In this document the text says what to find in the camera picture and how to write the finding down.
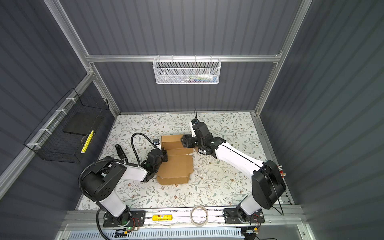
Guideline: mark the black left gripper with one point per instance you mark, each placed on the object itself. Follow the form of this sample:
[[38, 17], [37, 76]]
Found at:
[[164, 155]]

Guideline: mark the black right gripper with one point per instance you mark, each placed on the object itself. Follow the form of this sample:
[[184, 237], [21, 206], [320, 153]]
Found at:
[[187, 139]]

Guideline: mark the brown cardboard paper box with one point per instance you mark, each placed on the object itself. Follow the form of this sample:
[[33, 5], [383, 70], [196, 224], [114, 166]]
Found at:
[[180, 165]]

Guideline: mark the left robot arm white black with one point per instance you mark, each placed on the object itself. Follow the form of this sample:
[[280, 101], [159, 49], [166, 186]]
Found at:
[[99, 180]]

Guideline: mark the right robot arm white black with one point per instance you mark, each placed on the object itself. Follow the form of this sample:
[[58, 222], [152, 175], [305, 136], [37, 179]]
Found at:
[[266, 177]]

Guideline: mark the black marker on table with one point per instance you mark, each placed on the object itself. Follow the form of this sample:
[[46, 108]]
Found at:
[[120, 152]]

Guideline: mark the clear tape roll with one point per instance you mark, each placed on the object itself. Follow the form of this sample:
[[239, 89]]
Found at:
[[199, 216]]

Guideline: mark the items in white basket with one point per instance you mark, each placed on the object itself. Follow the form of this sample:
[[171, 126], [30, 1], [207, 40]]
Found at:
[[201, 79]]

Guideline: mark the yellow ruler in basket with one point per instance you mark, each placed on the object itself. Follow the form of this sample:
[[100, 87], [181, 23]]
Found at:
[[88, 141]]

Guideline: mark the black flat pad in basket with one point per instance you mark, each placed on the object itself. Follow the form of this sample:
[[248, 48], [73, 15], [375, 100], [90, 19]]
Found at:
[[83, 123]]

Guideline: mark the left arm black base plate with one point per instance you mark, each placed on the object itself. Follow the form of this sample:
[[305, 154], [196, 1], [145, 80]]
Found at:
[[126, 219]]

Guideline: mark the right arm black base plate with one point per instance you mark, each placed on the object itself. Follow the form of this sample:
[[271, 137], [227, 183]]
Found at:
[[238, 216]]

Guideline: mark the white wire mesh basket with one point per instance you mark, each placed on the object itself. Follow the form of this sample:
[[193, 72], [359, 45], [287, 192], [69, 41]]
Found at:
[[170, 72]]

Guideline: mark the black wire mesh basket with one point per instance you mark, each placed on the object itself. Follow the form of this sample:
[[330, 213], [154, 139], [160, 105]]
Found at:
[[67, 134]]

